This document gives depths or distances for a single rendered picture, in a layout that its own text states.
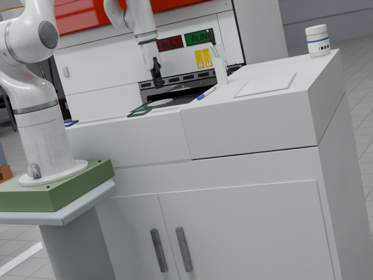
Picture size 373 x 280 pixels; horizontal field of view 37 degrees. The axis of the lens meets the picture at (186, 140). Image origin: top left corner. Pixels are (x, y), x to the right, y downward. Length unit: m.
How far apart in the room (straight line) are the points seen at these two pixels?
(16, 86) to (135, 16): 0.65
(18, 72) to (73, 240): 0.47
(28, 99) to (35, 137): 0.10
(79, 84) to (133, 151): 0.85
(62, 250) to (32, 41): 0.55
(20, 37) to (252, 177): 0.69
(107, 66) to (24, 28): 0.92
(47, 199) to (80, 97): 1.05
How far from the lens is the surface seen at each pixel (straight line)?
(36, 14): 1.47
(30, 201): 1.48
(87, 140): 1.69
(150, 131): 1.58
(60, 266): 1.59
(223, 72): 1.75
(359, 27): 10.04
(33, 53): 1.45
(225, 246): 1.63
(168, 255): 1.72
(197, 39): 2.13
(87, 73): 2.38
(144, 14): 2.00
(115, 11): 2.04
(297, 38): 10.38
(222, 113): 1.48
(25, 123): 1.50
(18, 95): 1.49
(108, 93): 2.35
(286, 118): 1.44
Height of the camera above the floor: 1.24
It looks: 13 degrees down
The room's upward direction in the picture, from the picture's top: 14 degrees counter-clockwise
